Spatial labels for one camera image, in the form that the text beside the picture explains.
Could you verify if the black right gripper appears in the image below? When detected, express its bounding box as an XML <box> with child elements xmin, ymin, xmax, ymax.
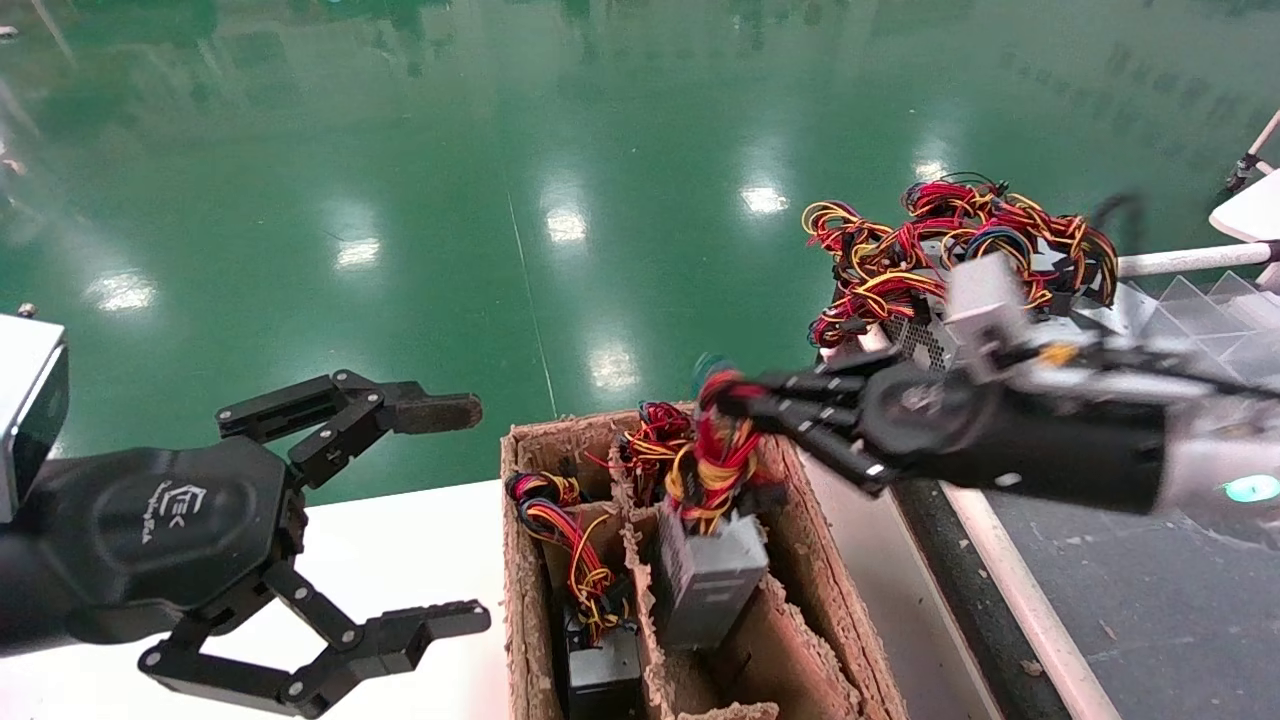
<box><xmin>715</xmin><ymin>360</ymin><xmax>1001</xmax><ymax>498</ymax></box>

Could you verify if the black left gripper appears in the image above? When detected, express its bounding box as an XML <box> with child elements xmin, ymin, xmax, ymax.
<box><xmin>20</xmin><ymin>370</ymin><xmax>493</xmax><ymax>719</ymax></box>

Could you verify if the grey power supply with cables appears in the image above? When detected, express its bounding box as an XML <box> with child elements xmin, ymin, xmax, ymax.
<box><xmin>655</xmin><ymin>370</ymin><xmax>791</xmax><ymax>651</ymax></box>
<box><xmin>803</xmin><ymin>200</ymin><xmax>956</xmax><ymax>371</ymax></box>
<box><xmin>1010</xmin><ymin>195</ymin><xmax>1151</xmax><ymax>336</ymax></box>
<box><xmin>905</xmin><ymin>175</ymin><xmax>1051</xmax><ymax>271</ymax></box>

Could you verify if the brown cardboard divider box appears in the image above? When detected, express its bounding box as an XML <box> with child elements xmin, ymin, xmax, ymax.
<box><xmin>500</xmin><ymin>405</ymin><xmax>911</xmax><ymax>720</ymax></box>

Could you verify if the clear plastic guard panel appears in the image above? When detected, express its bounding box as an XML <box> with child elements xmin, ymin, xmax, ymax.
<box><xmin>1110</xmin><ymin>275</ymin><xmax>1280</xmax><ymax>381</ymax></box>

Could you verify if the white crossbar tube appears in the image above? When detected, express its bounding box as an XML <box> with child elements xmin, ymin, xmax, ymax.
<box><xmin>1118</xmin><ymin>240</ymin><xmax>1280</xmax><ymax>279</ymax></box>

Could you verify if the white side table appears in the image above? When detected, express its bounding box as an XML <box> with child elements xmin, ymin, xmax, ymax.
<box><xmin>1208</xmin><ymin>170</ymin><xmax>1280</xmax><ymax>246</ymax></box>

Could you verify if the white tube with black clamp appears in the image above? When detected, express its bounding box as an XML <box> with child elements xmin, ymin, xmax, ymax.
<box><xmin>1222</xmin><ymin>108</ymin><xmax>1280</xmax><ymax>193</ymax></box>

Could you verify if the power supply with red cables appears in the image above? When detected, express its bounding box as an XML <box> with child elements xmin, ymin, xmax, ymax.
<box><xmin>588</xmin><ymin>402</ymin><xmax>696</xmax><ymax>506</ymax></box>

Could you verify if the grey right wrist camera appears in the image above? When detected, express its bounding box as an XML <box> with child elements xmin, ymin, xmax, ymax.
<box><xmin>940</xmin><ymin>250</ymin><xmax>1046</xmax><ymax>376</ymax></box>

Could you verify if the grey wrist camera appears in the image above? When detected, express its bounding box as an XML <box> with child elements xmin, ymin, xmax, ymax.
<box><xmin>940</xmin><ymin>250</ymin><xmax>1046</xmax><ymax>376</ymax></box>
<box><xmin>0</xmin><ymin>313</ymin><xmax>69</xmax><ymax>523</ymax></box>

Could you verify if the dark power supply with cables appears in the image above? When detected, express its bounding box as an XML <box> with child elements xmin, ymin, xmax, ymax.
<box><xmin>505</xmin><ymin>470</ymin><xmax>646</xmax><ymax>720</ymax></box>

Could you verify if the long white rail tube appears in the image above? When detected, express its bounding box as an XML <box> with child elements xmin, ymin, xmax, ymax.
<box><xmin>850</xmin><ymin>325</ymin><xmax>1123</xmax><ymax>720</ymax></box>

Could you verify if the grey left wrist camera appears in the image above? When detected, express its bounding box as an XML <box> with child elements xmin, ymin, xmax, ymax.
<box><xmin>0</xmin><ymin>313</ymin><xmax>69</xmax><ymax>523</ymax></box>

